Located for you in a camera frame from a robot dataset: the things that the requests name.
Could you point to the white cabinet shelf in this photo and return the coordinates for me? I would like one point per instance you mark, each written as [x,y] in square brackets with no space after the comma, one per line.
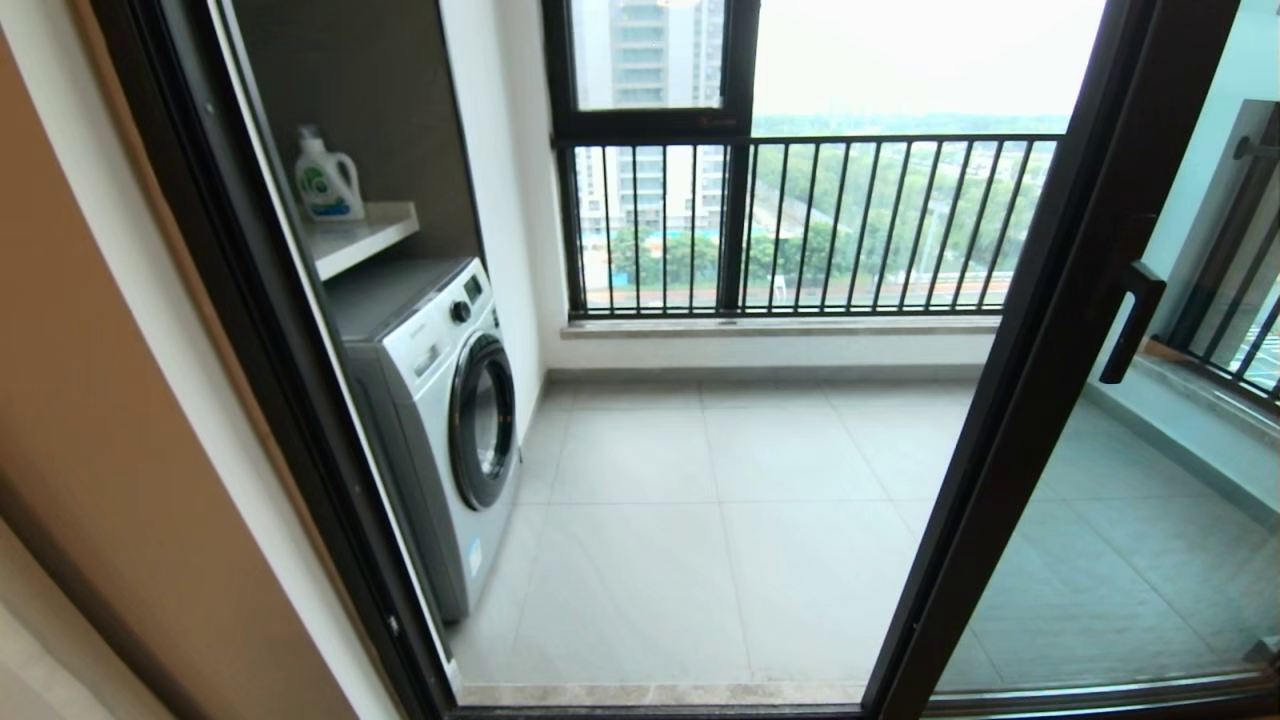
[360,235]

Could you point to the dark window frame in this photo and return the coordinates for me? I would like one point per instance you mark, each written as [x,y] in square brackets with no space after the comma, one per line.
[650,125]

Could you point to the beige curtain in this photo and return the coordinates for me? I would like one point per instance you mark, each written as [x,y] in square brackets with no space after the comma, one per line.
[40,660]

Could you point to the dark framed sliding glass door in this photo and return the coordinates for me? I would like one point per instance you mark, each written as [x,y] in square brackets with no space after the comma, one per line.
[1050,300]

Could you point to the built-in laundry cabinet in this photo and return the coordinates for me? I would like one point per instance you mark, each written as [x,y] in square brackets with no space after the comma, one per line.
[380,100]

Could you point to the stone door threshold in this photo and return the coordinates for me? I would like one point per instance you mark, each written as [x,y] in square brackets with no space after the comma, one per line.
[650,693]

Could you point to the stone window sill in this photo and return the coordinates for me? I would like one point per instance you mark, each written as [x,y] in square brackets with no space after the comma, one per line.
[780,326]

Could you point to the white laundry detergent bottle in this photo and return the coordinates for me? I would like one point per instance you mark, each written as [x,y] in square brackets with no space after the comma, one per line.
[325,185]

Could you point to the silver front-load washing machine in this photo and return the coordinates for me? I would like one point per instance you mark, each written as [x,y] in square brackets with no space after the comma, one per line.
[440,400]

